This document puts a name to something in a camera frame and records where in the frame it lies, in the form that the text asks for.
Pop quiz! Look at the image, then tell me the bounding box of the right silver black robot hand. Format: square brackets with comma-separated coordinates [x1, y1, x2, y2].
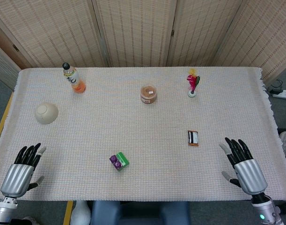
[219, 137, 268, 195]

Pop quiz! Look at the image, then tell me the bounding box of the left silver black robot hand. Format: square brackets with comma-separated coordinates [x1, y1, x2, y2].
[0, 142, 47, 197]

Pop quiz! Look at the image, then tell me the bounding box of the purple toy block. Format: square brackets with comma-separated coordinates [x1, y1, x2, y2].
[109, 154, 123, 170]

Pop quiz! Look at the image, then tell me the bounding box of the green toy block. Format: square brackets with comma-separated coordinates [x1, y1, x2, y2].
[115, 151, 130, 172]

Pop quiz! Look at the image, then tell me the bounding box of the black orange snack packet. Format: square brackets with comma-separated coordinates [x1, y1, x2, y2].
[187, 130, 200, 148]

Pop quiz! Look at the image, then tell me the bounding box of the cream ceramic bowl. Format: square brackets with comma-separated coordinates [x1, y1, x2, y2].
[34, 103, 59, 125]

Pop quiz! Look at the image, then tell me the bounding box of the white robot body shell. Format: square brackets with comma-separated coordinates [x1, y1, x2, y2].
[70, 200, 91, 225]

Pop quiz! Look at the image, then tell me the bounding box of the white power strip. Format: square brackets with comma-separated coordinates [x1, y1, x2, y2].
[271, 90, 286, 100]

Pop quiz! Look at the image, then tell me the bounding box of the colourful feather shuttlecock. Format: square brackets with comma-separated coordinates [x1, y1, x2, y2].
[186, 68, 201, 98]

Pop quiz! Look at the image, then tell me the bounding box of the orange juice bottle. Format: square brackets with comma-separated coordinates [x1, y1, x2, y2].
[62, 62, 87, 94]

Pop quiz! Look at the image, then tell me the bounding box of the woven folding screen panel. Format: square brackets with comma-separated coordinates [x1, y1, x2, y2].
[0, 0, 110, 69]
[0, 18, 22, 91]
[91, 0, 183, 68]
[212, 0, 286, 86]
[166, 0, 249, 68]

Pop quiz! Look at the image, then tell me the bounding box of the white woven tablecloth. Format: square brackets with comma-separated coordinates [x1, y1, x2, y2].
[0, 67, 286, 202]

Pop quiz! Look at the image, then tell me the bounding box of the round clear snack jar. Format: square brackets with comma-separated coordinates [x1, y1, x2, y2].
[139, 85, 158, 105]

